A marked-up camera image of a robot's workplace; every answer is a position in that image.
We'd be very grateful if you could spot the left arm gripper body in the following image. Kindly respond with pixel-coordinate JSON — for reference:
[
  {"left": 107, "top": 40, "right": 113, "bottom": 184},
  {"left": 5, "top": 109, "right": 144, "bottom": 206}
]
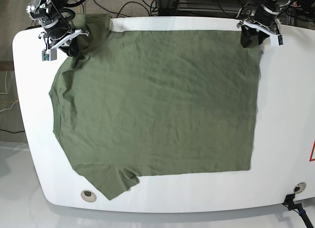
[{"left": 251, "top": 5, "right": 280, "bottom": 27}]

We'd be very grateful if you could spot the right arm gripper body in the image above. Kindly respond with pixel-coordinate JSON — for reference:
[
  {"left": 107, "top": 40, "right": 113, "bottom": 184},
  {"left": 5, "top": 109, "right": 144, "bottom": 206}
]
[{"left": 40, "top": 17, "right": 72, "bottom": 47}]

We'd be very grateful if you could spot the olive green T-shirt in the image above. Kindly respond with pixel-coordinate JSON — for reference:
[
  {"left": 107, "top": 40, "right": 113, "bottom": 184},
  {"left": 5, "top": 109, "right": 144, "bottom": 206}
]
[{"left": 49, "top": 15, "right": 261, "bottom": 200}]

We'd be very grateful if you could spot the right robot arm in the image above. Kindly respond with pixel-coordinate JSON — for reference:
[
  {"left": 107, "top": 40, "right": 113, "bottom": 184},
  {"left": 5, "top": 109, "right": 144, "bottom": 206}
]
[{"left": 26, "top": 0, "right": 85, "bottom": 61}]

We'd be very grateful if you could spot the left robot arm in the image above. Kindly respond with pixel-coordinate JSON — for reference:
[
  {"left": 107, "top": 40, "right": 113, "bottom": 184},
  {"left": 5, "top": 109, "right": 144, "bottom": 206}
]
[{"left": 238, "top": 0, "right": 291, "bottom": 48}]

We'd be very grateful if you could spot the black flat bar table edge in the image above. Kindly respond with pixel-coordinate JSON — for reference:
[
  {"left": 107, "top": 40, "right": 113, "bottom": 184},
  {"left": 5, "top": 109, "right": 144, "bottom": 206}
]
[{"left": 25, "top": 25, "right": 41, "bottom": 30}]

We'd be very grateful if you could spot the red warning triangle sticker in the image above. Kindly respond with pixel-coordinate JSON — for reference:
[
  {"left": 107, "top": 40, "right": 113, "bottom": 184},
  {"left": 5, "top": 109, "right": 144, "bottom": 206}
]
[{"left": 309, "top": 142, "right": 315, "bottom": 162}]

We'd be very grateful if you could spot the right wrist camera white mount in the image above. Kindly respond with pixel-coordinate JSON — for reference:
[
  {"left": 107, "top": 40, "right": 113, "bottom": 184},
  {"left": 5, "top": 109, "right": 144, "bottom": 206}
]
[{"left": 38, "top": 29, "right": 89, "bottom": 61}]

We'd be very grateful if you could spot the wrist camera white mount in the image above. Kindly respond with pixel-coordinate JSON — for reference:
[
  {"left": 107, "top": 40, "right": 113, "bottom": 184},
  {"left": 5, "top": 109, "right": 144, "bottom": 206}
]
[
  {"left": 237, "top": 19, "right": 284, "bottom": 46},
  {"left": 38, "top": 29, "right": 89, "bottom": 61}
]

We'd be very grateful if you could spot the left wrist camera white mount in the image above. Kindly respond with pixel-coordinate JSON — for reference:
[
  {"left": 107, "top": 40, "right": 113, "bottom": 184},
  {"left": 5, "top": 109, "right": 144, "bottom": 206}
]
[{"left": 237, "top": 19, "right": 284, "bottom": 46}]

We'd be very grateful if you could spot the left table cable grommet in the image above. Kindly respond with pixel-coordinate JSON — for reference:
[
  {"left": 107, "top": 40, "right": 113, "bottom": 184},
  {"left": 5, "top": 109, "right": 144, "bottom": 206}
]
[{"left": 81, "top": 190, "right": 96, "bottom": 203}]

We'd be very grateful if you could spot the table cable grommet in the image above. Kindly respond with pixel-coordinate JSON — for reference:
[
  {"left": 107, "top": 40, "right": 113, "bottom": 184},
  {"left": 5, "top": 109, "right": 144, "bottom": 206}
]
[
  {"left": 81, "top": 190, "right": 96, "bottom": 203},
  {"left": 293, "top": 182, "right": 307, "bottom": 194}
]

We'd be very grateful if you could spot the right table cable grommet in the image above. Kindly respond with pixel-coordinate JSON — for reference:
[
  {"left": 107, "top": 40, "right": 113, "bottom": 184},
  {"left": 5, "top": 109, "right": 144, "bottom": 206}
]
[{"left": 293, "top": 182, "right": 307, "bottom": 194}]

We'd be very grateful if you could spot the black clamp with cable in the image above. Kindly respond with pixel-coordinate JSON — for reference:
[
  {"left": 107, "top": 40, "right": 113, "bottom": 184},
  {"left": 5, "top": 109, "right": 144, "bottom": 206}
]
[{"left": 282, "top": 194, "right": 314, "bottom": 228}]

